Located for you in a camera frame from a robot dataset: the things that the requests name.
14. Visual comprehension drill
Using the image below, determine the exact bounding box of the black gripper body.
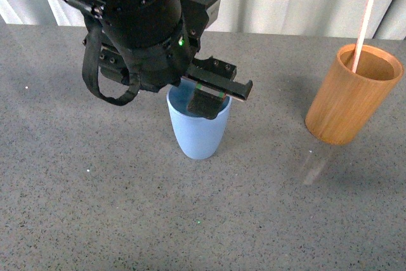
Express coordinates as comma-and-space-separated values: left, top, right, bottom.
64, 0, 252, 102

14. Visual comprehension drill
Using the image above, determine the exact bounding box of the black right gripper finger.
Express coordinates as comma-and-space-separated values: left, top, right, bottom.
187, 88, 224, 120

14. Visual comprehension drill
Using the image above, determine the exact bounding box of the pink chopstick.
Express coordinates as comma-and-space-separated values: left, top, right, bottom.
351, 0, 374, 74

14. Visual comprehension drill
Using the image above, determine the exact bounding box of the blue cup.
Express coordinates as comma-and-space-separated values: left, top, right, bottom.
166, 79, 232, 159

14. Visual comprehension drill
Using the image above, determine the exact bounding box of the bamboo chopstick holder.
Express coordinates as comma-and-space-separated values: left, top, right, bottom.
305, 44, 404, 145

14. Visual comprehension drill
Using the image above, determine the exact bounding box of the white curtain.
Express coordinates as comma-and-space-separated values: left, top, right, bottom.
1, 0, 367, 37

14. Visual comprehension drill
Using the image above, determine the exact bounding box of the black cable loop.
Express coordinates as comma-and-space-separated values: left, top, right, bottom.
81, 26, 141, 107

